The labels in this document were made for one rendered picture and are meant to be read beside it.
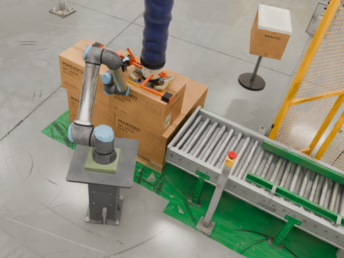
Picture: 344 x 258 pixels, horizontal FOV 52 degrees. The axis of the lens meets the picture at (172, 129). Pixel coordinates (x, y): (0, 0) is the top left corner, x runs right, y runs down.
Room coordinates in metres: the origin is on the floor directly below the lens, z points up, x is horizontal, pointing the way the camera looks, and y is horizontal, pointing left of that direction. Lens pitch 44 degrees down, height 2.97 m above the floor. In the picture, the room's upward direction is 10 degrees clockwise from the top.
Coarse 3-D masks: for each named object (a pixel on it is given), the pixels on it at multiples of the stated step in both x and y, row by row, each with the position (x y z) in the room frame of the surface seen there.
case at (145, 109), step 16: (176, 80) 2.74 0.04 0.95; (112, 96) 2.57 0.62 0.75; (128, 96) 2.50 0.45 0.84; (144, 96) 2.44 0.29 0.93; (160, 96) 2.46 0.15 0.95; (176, 96) 2.55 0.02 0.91; (112, 112) 2.57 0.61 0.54; (128, 112) 2.50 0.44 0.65; (144, 112) 2.43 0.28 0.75; (160, 112) 2.37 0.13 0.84; (176, 112) 2.62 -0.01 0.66; (160, 128) 2.37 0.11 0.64
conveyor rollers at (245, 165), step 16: (192, 128) 2.55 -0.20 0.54; (224, 128) 2.63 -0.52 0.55; (192, 144) 2.34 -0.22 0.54; (224, 144) 2.41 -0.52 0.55; (256, 144) 2.49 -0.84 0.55; (224, 160) 2.20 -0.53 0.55; (256, 160) 2.28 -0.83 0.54; (272, 160) 2.33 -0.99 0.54; (288, 160) 2.37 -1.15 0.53; (240, 176) 2.05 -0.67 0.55; (272, 176) 2.12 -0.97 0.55; (304, 176) 2.20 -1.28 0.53; (320, 176) 2.24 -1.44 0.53; (304, 192) 2.01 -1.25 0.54; (336, 192) 2.07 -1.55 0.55
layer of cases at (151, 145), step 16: (192, 80) 3.34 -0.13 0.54; (192, 96) 3.05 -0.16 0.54; (96, 112) 2.64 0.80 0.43; (192, 112) 2.92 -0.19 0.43; (112, 128) 2.57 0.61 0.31; (128, 128) 2.50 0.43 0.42; (144, 128) 2.44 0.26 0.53; (176, 128) 2.54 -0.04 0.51; (144, 144) 2.43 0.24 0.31; (160, 144) 2.37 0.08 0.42; (160, 160) 2.36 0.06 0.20
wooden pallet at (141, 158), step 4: (72, 120) 2.76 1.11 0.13; (140, 156) 2.52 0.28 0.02; (144, 156) 2.43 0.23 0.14; (136, 160) 2.46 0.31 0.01; (140, 160) 2.46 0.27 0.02; (144, 160) 2.47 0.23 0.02; (148, 160) 2.48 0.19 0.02; (152, 160) 2.39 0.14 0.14; (144, 164) 2.42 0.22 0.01; (148, 164) 2.43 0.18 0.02; (152, 164) 2.39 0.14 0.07; (156, 164) 2.38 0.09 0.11; (160, 164) 2.36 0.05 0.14; (164, 164) 2.40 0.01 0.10; (152, 168) 2.39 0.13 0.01; (156, 168) 2.37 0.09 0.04; (160, 168) 2.36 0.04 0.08; (164, 168) 2.42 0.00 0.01; (160, 172) 2.35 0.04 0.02
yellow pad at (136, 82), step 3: (138, 78) 2.63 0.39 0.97; (129, 81) 2.57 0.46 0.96; (132, 81) 2.58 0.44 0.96; (135, 81) 2.58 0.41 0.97; (138, 81) 2.58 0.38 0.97; (135, 84) 2.55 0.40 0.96; (138, 84) 2.55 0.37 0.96; (150, 84) 2.57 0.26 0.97; (153, 84) 2.55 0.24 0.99; (150, 87) 2.54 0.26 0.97; (153, 87) 2.53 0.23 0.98; (156, 90) 2.51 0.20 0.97; (159, 90) 2.51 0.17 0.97; (162, 90) 2.53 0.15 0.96; (153, 93) 2.48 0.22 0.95
